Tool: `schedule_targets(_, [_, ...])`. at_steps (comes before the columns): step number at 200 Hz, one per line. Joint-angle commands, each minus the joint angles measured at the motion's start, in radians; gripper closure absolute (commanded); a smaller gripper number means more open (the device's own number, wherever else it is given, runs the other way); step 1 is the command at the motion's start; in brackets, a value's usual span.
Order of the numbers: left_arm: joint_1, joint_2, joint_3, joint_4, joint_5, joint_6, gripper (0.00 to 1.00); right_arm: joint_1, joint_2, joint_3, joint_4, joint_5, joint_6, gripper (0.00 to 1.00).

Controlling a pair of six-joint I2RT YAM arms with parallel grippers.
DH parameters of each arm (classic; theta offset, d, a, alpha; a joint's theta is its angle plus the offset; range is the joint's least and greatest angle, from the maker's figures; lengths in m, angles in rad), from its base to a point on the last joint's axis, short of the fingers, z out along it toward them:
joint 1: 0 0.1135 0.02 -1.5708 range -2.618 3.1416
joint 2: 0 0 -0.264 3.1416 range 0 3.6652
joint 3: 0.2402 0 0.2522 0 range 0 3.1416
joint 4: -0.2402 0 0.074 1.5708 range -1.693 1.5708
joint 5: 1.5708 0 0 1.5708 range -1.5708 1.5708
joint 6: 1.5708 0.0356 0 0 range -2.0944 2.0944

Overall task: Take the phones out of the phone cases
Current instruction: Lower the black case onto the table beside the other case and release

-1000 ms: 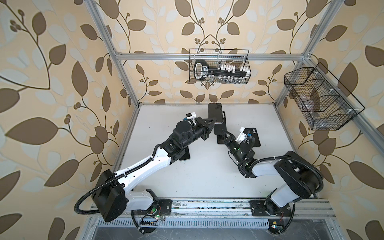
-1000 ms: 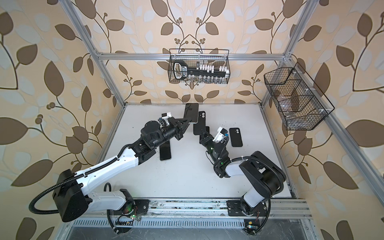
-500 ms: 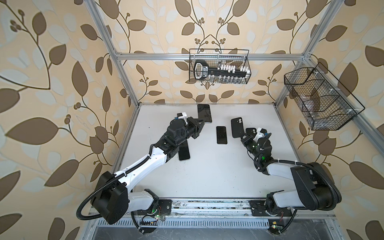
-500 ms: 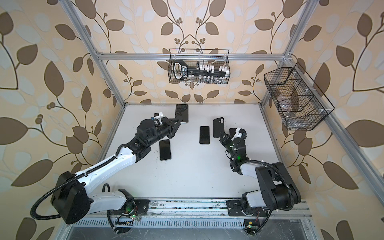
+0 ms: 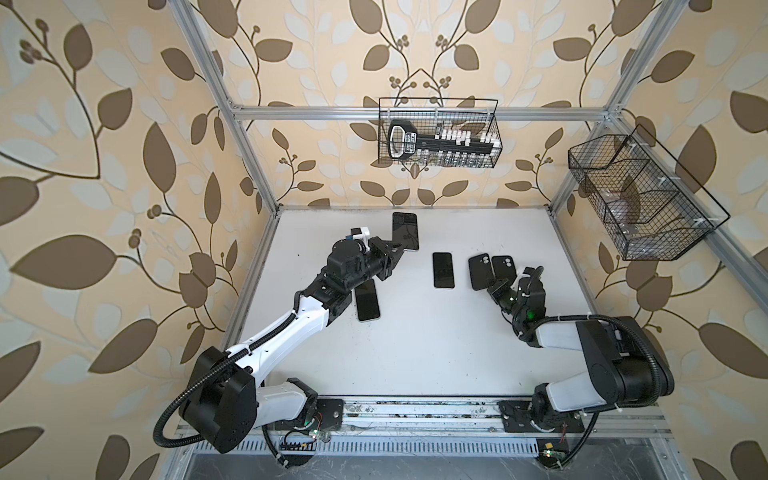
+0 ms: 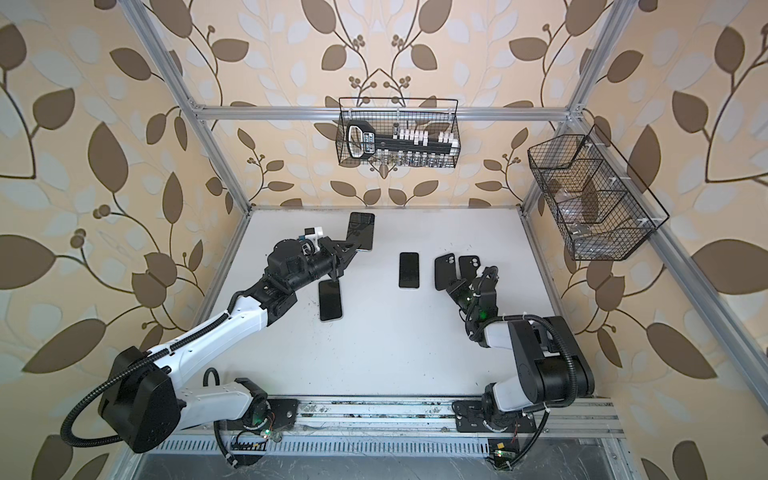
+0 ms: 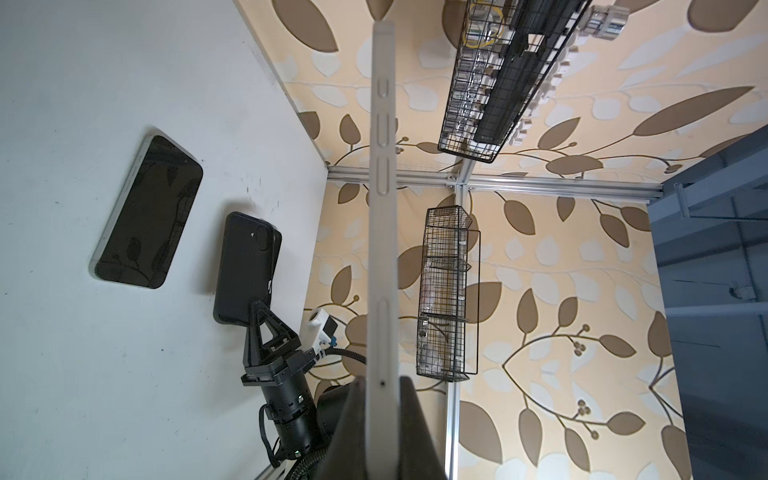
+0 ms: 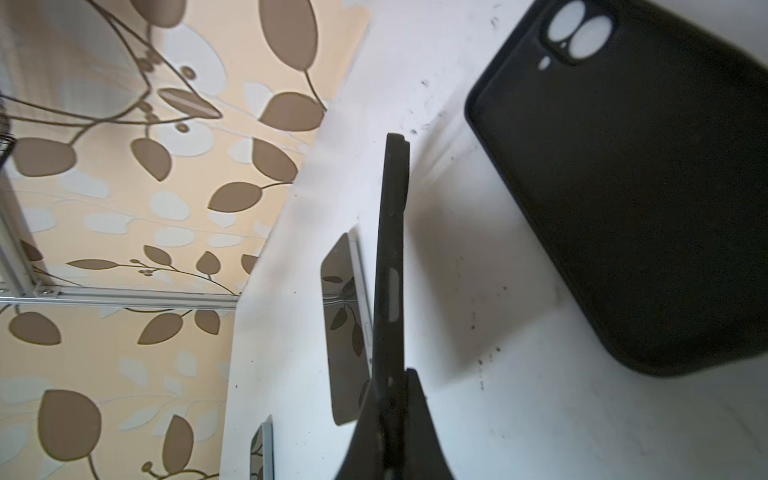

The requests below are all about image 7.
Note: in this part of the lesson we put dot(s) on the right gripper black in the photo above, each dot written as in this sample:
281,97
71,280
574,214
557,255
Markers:
288,423

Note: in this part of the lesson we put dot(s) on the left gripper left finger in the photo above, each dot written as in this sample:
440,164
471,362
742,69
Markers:
341,418

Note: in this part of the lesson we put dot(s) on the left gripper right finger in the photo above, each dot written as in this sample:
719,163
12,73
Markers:
418,458

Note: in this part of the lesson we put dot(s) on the phone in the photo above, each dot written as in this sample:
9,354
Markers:
382,411
146,226

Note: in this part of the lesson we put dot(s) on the black phone case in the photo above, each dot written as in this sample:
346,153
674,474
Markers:
247,267

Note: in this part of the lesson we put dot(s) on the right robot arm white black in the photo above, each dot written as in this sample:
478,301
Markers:
306,467

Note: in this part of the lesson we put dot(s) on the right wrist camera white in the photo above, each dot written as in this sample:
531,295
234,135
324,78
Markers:
320,333

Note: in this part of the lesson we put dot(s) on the right wire basket black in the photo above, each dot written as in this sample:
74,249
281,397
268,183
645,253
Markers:
441,327

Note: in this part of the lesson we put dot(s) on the wire basket black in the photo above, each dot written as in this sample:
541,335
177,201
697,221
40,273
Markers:
477,47
441,327

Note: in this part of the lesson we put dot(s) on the back wire basket black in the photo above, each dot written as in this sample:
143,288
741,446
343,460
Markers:
477,47

